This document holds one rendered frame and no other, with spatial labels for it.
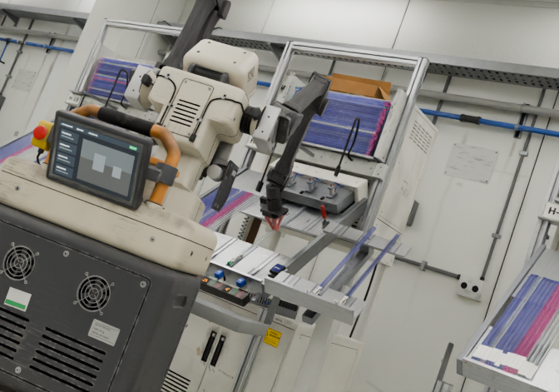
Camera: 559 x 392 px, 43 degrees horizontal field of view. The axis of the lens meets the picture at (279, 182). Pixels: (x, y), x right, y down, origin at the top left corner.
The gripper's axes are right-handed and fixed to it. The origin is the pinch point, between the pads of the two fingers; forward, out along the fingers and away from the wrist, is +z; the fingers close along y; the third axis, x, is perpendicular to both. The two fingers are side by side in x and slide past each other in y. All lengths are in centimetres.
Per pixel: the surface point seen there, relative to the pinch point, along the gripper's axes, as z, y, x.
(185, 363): 57, 26, 35
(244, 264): 3.4, -4.2, 25.0
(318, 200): -6.5, -7.9, -20.2
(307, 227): 0.1, -10.6, -8.0
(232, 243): 2.5, 9.9, 16.0
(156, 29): -55, 147, -81
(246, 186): -1.7, 35.5, -24.2
